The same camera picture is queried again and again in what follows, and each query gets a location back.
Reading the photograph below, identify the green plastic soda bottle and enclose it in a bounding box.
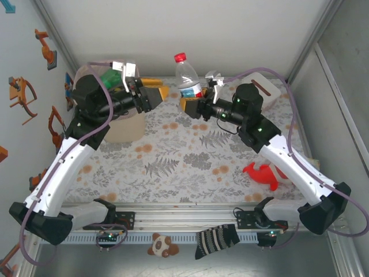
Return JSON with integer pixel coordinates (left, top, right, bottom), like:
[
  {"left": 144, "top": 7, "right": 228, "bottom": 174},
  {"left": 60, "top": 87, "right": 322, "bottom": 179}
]
[{"left": 99, "top": 68, "right": 124, "bottom": 88}]

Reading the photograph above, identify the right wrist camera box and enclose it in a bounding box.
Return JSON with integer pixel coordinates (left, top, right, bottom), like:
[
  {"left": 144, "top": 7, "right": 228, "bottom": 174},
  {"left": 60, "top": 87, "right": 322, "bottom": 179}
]
[{"left": 204, "top": 70, "right": 226, "bottom": 103}]

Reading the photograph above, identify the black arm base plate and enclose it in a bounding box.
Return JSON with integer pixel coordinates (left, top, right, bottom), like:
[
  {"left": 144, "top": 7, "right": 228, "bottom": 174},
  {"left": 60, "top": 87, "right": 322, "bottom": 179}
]
[
  {"left": 235, "top": 209, "right": 289, "bottom": 231},
  {"left": 82, "top": 211, "right": 136, "bottom": 231}
]

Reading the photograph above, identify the red label red-cap bottle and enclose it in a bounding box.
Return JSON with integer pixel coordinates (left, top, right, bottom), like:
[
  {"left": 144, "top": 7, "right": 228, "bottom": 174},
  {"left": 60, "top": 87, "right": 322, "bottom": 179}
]
[{"left": 174, "top": 53, "right": 202, "bottom": 99}]

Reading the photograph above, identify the red shark toy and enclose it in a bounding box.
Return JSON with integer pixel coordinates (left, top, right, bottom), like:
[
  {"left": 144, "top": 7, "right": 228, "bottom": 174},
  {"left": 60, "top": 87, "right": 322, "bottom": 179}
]
[{"left": 243, "top": 162, "right": 280, "bottom": 192}]

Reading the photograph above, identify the white tissue box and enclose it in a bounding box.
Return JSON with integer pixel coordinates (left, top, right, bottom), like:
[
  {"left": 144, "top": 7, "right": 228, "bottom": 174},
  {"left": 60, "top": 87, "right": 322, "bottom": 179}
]
[{"left": 241, "top": 71, "right": 282, "bottom": 110}]

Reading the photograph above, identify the brown white panda plush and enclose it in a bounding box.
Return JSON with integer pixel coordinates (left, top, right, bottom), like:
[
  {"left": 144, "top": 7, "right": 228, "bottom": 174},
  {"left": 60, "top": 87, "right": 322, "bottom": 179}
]
[{"left": 147, "top": 232, "right": 180, "bottom": 258}]

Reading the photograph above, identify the black white striped sock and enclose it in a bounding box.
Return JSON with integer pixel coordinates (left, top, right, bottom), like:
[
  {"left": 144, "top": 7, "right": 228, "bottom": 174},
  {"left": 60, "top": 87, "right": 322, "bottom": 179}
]
[{"left": 194, "top": 223, "right": 241, "bottom": 260}]

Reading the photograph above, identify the red toothy monster toy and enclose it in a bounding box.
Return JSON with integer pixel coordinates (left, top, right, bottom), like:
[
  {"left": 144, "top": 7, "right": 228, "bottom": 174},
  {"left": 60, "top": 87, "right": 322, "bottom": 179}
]
[{"left": 269, "top": 164, "right": 292, "bottom": 185}]

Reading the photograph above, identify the aluminium rail beam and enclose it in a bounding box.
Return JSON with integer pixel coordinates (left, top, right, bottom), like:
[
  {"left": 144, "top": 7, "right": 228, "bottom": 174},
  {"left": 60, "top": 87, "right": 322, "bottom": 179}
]
[{"left": 27, "top": 201, "right": 348, "bottom": 233}]

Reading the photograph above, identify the grey side panel bar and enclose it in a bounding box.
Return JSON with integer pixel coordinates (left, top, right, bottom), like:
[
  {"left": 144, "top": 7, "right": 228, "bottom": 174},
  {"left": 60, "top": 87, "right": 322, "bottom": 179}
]
[{"left": 314, "top": 43, "right": 369, "bottom": 177}]

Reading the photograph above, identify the aluminium frame post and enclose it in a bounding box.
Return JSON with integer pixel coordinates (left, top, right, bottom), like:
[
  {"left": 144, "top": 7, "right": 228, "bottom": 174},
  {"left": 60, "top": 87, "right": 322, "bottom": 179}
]
[
  {"left": 284, "top": 0, "right": 346, "bottom": 86},
  {"left": 33, "top": 0, "right": 76, "bottom": 70}
]

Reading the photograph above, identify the blue orange wall decal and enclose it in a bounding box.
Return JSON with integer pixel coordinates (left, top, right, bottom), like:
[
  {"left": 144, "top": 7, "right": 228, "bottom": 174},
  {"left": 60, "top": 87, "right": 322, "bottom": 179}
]
[{"left": 65, "top": 72, "right": 77, "bottom": 112}]

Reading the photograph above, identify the small lit circuit board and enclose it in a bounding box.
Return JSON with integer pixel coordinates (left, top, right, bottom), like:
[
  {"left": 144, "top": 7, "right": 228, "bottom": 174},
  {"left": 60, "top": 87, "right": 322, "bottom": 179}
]
[
  {"left": 258, "top": 230, "right": 279, "bottom": 246},
  {"left": 96, "top": 230, "right": 119, "bottom": 242}
]

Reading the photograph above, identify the floral tablecloth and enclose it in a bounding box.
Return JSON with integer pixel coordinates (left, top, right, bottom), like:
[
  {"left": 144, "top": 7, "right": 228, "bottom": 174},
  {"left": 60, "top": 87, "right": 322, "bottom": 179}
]
[{"left": 62, "top": 77, "right": 318, "bottom": 204}]

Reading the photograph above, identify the beige bin with pink liner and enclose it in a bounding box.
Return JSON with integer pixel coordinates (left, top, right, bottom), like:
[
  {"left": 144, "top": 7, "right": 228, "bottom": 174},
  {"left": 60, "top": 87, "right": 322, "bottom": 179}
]
[{"left": 73, "top": 59, "right": 146, "bottom": 144}]

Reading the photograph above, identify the white slotted cable tray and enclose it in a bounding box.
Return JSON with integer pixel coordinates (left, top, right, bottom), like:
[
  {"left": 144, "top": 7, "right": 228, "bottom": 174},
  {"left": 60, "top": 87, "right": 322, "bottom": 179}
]
[{"left": 67, "top": 233, "right": 260, "bottom": 245}]

